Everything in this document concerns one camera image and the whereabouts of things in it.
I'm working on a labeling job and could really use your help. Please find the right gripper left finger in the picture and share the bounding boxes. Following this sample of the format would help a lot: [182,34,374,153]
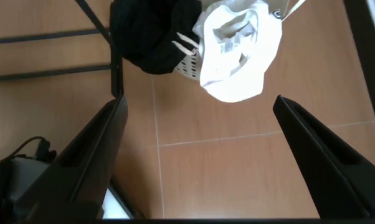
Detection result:
[12,95,129,220]

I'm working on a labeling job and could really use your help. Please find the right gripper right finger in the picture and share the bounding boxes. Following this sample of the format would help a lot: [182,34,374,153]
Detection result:
[272,95,375,218]

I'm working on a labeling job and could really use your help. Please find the black shorts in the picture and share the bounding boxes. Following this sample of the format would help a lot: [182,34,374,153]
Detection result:
[111,0,204,75]

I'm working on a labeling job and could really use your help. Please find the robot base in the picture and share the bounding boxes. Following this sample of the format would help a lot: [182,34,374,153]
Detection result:
[0,136,138,220]

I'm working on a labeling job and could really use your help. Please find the black clothes rack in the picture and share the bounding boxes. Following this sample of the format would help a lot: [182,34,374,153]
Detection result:
[0,0,125,99]

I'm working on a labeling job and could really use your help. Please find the white laundry basket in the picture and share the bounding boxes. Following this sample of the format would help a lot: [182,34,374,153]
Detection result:
[174,0,306,82]

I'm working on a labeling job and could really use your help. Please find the white garment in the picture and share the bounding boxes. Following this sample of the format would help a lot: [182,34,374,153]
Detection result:
[192,0,283,103]

